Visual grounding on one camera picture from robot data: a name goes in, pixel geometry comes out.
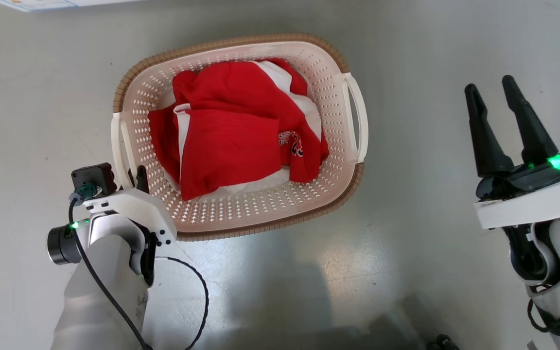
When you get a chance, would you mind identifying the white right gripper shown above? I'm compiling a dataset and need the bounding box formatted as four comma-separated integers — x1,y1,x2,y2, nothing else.
464,75,560,230

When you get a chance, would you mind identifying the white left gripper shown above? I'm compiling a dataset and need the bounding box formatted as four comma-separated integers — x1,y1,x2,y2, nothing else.
85,166,178,244

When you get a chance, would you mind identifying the cream plastic laundry basket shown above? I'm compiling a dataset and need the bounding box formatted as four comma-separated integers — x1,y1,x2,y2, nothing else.
111,33,369,242

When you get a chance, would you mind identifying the red and white garment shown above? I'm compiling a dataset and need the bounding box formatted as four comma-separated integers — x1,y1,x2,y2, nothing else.
149,58,330,202

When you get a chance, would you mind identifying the white sheet with blue edge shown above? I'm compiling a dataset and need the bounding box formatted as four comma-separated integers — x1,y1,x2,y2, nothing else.
0,0,132,13

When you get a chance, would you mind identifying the teal cable connector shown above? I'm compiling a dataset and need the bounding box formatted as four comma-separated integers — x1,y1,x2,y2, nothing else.
69,184,99,203

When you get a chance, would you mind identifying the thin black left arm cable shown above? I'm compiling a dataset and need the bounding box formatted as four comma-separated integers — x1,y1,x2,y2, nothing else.
156,256,210,350
68,198,153,350

